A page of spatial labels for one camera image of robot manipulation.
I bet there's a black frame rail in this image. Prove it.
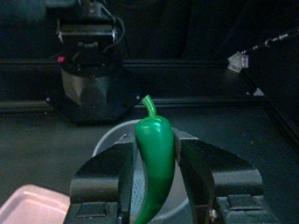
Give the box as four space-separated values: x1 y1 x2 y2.
0 97 269 113

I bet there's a pink plastic tray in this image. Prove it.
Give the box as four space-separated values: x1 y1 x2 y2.
0 184 70 224

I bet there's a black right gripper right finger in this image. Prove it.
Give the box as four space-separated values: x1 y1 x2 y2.
172 127 281 224

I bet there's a green toy chili pepper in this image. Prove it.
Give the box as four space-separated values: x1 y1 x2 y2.
133 94 176 224

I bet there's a white connector with cable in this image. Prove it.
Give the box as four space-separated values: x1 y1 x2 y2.
227 28 299 74

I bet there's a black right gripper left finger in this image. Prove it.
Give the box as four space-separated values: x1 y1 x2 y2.
62 133 137 224

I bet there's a grey bowl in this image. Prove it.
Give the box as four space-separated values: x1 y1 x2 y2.
91 118 192 221

